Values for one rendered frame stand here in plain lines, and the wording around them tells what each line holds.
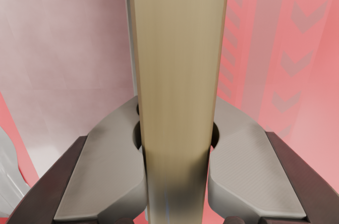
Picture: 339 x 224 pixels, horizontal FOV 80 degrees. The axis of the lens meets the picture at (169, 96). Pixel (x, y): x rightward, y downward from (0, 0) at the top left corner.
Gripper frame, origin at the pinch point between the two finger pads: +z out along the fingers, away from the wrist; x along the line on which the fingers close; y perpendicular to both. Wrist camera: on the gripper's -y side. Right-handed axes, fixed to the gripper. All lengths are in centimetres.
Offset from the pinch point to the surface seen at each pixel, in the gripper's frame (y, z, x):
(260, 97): 2.8, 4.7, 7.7
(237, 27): -3.3, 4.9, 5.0
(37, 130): 5.8, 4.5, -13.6
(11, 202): 15.4, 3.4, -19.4
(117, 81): 0.8, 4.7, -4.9
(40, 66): -0.7, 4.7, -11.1
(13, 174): 11.2, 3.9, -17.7
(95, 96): 2.2, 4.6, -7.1
